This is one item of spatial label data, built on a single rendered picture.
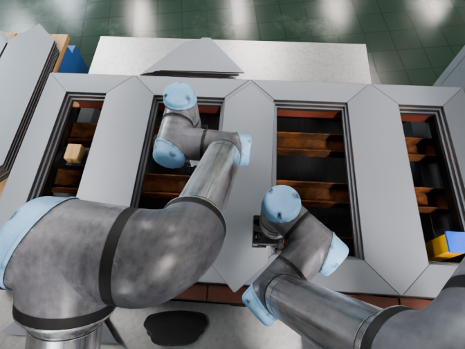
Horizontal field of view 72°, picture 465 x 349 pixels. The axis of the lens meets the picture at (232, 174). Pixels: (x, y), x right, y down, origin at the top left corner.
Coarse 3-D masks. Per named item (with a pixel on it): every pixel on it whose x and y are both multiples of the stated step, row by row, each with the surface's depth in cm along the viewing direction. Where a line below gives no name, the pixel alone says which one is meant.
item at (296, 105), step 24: (72, 96) 123; (96, 96) 122; (48, 144) 112; (144, 144) 112; (48, 168) 111; (144, 168) 110; (456, 168) 105; (456, 192) 103; (360, 240) 96; (432, 264) 93; (456, 264) 94; (408, 288) 89
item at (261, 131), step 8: (224, 120) 114; (232, 120) 114; (240, 120) 114; (224, 128) 113; (232, 128) 112; (240, 128) 112; (248, 128) 112; (256, 128) 112; (264, 128) 112; (272, 128) 112; (256, 136) 111; (264, 136) 111; (272, 136) 111
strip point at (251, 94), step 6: (252, 84) 121; (246, 90) 120; (252, 90) 120; (258, 90) 119; (234, 96) 118; (240, 96) 118; (246, 96) 118; (252, 96) 118; (258, 96) 118; (264, 96) 118; (252, 102) 117; (258, 102) 117; (264, 102) 117; (270, 102) 117
